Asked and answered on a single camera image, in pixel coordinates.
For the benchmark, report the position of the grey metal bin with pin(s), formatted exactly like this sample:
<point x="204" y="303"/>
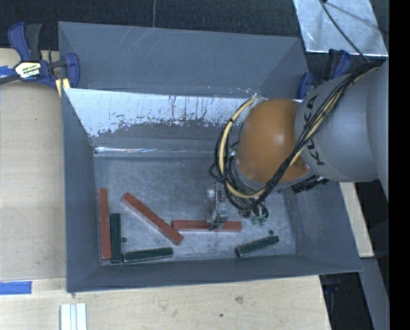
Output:
<point x="163" y="64"/>

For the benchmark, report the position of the red-brown flat block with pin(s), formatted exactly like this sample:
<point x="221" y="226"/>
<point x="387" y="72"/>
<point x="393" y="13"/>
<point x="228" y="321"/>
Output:
<point x="104" y="225"/>
<point x="191" y="225"/>
<point x="153" y="218"/>

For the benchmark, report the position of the black cylinder on white bracket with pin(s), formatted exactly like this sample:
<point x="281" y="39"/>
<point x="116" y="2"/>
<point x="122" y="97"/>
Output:
<point x="306" y="185"/>

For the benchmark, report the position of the pale wood flat board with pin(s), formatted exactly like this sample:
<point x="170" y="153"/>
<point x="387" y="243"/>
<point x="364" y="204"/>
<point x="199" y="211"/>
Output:
<point x="29" y="184"/>

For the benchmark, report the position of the dark green flat block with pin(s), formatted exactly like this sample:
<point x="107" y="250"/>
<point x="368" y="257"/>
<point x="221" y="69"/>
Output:
<point x="258" y="246"/>
<point x="148" y="254"/>
<point x="115" y="239"/>

